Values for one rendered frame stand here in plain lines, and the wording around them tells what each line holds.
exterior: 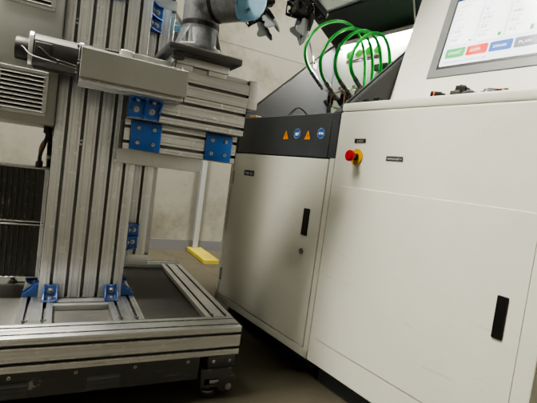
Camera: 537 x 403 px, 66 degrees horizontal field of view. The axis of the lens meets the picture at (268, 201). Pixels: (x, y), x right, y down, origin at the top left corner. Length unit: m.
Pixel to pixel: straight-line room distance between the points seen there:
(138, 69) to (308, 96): 1.26
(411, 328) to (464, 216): 0.34
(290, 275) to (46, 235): 0.84
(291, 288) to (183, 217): 1.99
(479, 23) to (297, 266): 1.02
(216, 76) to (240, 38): 2.36
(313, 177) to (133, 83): 0.72
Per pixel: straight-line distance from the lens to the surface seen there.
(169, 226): 3.44
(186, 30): 1.36
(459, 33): 1.63
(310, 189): 1.52
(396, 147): 1.28
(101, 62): 1.14
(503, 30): 1.55
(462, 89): 1.34
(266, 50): 3.76
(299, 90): 2.20
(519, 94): 1.14
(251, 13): 1.30
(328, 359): 1.49
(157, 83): 1.15
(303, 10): 1.67
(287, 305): 1.63
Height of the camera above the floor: 0.71
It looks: 4 degrees down
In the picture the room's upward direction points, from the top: 8 degrees clockwise
